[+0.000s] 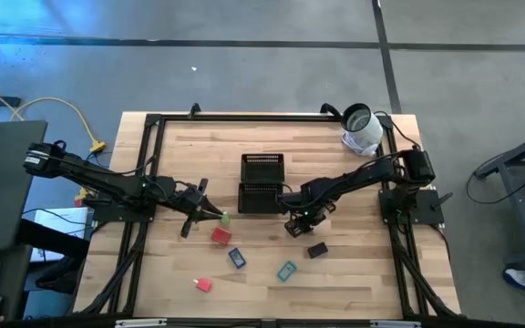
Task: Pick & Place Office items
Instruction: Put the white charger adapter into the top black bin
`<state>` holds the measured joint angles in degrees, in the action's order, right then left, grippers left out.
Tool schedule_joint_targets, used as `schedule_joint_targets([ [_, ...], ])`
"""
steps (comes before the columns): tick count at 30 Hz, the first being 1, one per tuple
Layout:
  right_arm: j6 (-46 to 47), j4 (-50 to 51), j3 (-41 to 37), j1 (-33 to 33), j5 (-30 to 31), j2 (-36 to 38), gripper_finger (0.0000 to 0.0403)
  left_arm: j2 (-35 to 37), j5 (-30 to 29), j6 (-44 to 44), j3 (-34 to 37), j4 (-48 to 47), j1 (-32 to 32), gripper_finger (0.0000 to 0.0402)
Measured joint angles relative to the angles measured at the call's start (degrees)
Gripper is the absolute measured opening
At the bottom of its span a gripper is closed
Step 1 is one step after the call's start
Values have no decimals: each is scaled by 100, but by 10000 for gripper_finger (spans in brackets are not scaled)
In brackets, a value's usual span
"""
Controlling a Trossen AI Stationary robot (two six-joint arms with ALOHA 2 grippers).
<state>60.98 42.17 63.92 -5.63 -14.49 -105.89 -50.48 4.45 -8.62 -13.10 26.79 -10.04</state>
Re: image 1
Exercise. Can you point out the red plug adapter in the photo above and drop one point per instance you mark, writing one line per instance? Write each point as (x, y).
(221, 236)

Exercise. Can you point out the black desk beam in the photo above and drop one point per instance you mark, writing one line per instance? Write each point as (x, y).
(53, 237)

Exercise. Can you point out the white cylinder device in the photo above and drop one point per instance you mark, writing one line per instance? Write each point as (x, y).
(365, 130)

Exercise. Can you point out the blue digital clock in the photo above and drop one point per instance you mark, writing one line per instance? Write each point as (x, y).
(237, 258)

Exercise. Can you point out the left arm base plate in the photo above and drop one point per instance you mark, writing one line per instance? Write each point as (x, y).
(107, 214)

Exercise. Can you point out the silver bracket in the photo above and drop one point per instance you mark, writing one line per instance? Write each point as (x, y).
(139, 322)
(394, 324)

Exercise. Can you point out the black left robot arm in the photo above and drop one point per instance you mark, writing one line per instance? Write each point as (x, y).
(107, 180)

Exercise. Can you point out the pink plug adapter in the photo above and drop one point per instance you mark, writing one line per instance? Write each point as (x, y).
(204, 285)

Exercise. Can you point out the black bag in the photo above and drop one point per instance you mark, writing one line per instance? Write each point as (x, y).
(59, 275)

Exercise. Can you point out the dark grey desk top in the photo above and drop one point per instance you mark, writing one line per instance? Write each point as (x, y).
(3, 182)

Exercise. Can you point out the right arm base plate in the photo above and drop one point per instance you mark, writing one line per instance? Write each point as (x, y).
(426, 207)

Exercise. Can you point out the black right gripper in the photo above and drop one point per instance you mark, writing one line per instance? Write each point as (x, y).
(315, 213)

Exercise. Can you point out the black clamp lever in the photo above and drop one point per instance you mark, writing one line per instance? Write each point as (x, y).
(442, 200)

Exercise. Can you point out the black mesh basket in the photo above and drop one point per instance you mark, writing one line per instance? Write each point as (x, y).
(258, 200)
(262, 171)

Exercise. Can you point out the grey desk frame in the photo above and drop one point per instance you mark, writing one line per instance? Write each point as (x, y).
(522, 214)

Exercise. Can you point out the black aluminium table frame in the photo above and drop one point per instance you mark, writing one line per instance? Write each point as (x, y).
(244, 117)

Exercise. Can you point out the teal digital clock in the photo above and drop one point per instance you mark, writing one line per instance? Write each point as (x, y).
(286, 271)

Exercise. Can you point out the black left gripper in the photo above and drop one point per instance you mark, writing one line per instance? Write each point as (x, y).
(189, 200)

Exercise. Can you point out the yellow red power plug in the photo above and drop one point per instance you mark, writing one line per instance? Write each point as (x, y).
(81, 196)

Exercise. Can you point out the green plug adapter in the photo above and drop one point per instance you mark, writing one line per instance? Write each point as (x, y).
(225, 219)

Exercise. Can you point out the white paper box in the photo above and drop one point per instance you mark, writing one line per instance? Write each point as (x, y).
(57, 218)

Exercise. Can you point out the black digital clock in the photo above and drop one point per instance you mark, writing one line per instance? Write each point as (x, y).
(317, 250)

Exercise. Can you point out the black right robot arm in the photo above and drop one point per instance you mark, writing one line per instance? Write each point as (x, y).
(363, 175)

